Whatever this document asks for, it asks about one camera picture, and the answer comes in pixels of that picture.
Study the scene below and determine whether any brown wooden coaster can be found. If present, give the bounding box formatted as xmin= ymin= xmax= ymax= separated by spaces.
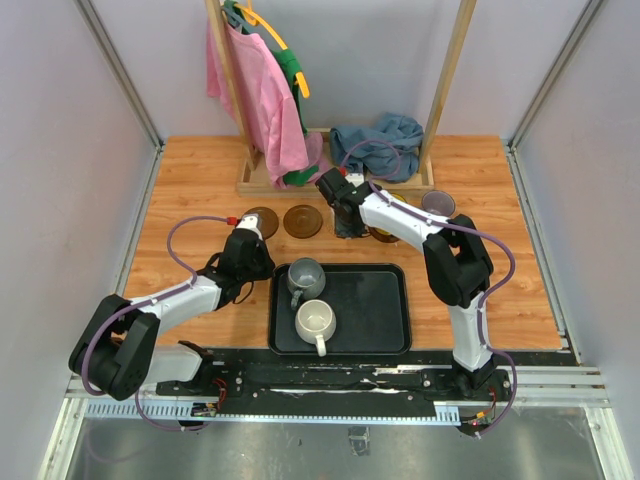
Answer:
xmin=283 ymin=204 xmax=323 ymax=239
xmin=368 ymin=227 xmax=399 ymax=244

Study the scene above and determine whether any purple glass cup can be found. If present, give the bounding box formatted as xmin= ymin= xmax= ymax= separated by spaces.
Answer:
xmin=421 ymin=190 xmax=456 ymax=217

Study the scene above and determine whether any yellow glass mug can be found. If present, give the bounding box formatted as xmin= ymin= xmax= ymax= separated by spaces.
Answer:
xmin=390 ymin=193 xmax=407 ymax=203

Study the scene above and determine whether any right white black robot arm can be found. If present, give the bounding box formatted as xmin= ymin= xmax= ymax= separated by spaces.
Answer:
xmin=315 ymin=168 xmax=495 ymax=400

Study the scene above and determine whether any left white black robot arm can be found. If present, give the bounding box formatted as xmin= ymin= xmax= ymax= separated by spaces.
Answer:
xmin=68 ymin=227 xmax=275 ymax=401

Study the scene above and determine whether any grey ceramic mug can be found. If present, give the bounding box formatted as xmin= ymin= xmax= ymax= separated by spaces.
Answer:
xmin=287 ymin=257 xmax=326 ymax=310

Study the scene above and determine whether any blue crumpled cloth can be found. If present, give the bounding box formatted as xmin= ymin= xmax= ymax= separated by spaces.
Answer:
xmin=329 ymin=113 xmax=424 ymax=183

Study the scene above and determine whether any wooden clothes rack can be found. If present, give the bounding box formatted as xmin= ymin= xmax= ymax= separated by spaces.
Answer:
xmin=203 ymin=0 xmax=479 ymax=200

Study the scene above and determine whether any white ceramic mug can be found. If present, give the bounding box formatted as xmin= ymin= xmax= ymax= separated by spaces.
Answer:
xmin=295 ymin=299 xmax=337 ymax=357

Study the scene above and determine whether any pink shirt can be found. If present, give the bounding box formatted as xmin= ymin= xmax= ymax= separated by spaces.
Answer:
xmin=205 ymin=18 xmax=338 ymax=188

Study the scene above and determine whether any black plastic tray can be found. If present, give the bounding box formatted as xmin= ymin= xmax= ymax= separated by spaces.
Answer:
xmin=268 ymin=263 xmax=411 ymax=356

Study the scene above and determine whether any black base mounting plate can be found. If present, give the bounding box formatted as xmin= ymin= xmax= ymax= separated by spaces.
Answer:
xmin=154 ymin=349 xmax=511 ymax=401

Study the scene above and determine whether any green garment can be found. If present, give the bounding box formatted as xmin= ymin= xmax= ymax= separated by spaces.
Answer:
xmin=221 ymin=0 xmax=321 ymax=187

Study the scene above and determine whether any yellow clothes hanger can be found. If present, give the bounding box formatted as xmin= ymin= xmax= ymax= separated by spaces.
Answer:
xmin=235 ymin=1 xmax=311 ymax=99

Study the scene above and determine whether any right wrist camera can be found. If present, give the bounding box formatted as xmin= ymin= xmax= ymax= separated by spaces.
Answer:
xmin=345 ymin=173 xmax=365 ymax=186

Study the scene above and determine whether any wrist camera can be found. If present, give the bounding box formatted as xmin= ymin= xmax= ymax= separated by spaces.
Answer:
xmin=236 ymin=213 xmax=264 ymax=240
xmin=345 ymin=173 xmax=365 ymax=186

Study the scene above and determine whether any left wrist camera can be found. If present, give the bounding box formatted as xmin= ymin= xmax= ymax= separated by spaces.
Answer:
xmin=236 ymin=213 xmax=264 ymax=240

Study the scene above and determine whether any grey slotted cable duct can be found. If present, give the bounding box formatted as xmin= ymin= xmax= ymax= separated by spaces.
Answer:
xmin=84 ymin=399 xmax=461 ymax=426

